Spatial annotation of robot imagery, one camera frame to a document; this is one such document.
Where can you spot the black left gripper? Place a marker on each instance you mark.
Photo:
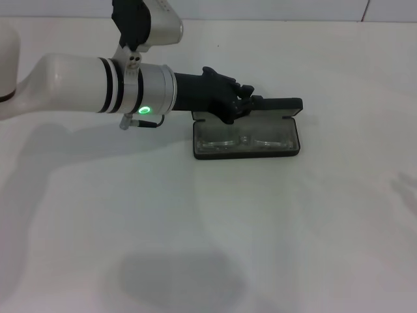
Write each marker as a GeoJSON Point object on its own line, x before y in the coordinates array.
{"type": "Point", "coordinates": [208, 94]}

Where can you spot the black glasses case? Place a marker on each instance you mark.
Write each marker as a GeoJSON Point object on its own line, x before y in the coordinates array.
{"type": "Point", "coordinates": [280, 104]}

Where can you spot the clear transparent glasses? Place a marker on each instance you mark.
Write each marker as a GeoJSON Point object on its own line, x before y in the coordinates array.
{"type": "Point", "coordinates": [270, 143]}

